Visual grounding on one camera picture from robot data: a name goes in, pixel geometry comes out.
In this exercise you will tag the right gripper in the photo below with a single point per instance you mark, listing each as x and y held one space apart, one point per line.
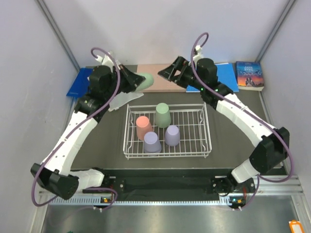
181 65

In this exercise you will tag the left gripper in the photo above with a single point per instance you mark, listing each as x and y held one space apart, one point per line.
134 79

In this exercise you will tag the green cup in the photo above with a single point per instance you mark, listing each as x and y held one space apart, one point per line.
162 115
149 81

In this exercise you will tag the pink cup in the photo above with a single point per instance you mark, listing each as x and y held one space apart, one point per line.
143 126

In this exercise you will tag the purple cup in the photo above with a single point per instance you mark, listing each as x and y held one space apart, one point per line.
172 136
151 143

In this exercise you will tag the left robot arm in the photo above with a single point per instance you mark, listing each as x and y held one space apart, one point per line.
54 174

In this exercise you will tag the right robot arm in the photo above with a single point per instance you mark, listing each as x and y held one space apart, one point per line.
271 144

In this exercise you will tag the white mesh bag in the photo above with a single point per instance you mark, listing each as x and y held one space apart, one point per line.
122 99

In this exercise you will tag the pink board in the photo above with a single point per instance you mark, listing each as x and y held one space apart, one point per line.
160 84

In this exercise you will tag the dark blue folder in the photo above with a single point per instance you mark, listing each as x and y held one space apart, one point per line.
80 84

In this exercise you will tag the book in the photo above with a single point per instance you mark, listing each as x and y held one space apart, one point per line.
249 76

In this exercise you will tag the orange key tag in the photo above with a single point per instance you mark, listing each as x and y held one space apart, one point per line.
296 226

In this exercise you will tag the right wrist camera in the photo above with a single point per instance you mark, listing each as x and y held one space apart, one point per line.
197 53

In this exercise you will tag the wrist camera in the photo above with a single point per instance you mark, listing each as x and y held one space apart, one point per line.
197 53
105 60

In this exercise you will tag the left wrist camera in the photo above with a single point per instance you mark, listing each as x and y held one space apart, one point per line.
105 60

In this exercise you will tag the white wire dish rack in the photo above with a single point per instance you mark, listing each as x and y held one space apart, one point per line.
187 135

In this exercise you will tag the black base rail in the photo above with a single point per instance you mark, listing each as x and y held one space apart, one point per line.
173 184

